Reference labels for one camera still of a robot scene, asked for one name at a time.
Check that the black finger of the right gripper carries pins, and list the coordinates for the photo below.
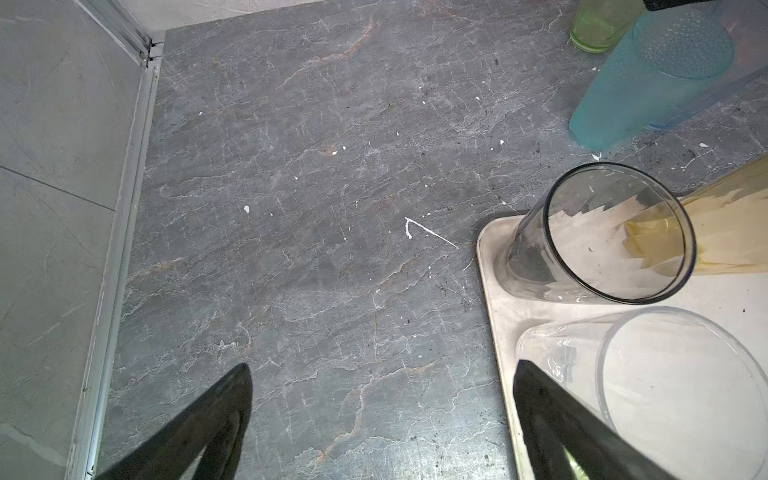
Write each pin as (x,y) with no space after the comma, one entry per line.
(657,5)

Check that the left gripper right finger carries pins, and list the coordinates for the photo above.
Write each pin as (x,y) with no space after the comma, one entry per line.
(555,424)

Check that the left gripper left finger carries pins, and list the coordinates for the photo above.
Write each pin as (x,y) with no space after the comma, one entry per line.
(209,432)

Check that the teal textured cup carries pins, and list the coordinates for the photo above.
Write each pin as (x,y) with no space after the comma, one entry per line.
(666,59)

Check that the small green glass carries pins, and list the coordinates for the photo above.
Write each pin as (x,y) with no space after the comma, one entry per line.
(600,24)

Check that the blue tumbler glass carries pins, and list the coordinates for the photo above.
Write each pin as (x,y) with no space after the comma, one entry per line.
(746,24)

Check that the clear tumbler glass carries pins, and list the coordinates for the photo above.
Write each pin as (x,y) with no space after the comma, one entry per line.
(673,384)

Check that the dark grey tumbler glass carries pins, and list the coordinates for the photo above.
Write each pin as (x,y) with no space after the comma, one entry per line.
(604,233)

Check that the tall amber tumbler glass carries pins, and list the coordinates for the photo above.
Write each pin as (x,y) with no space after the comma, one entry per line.
(729,219)

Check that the beige plastic tray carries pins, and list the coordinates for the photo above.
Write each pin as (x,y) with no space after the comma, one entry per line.
(736,302)

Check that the tall green tumbler glass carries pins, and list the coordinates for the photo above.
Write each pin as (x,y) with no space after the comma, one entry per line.
(578,471)

